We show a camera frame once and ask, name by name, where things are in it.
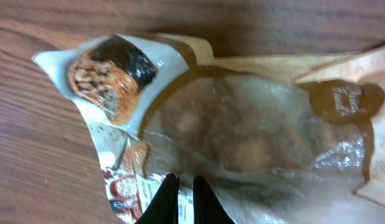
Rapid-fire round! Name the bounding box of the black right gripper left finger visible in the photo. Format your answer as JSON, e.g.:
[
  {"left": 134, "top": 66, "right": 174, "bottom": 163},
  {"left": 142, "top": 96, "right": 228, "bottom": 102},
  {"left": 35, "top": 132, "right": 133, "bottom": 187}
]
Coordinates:
[{"left": 135, "top": 174, "right": 179, "bottom": 224}]

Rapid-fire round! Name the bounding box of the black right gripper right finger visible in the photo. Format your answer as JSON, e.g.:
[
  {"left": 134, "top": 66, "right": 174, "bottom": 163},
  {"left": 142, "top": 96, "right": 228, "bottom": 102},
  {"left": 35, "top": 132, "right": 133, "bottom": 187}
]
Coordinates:
[{"left": 193, "top": 176, "right": 234, "bottom": 224}]

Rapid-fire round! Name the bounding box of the brown Pantree snack packet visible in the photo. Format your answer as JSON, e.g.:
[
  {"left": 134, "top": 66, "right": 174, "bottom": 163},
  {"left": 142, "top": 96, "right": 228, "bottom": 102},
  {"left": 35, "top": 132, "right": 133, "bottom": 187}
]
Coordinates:
[{"left": 139, "top": 34, "right": 385, "bottom": 223}]

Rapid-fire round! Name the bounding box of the brown white snack wrapper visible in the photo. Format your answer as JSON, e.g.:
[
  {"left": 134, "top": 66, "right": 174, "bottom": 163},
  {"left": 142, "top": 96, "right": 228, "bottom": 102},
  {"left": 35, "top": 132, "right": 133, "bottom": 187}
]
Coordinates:
[{"left": 33, "top": 34, "right": 189, "bottom": 223}]

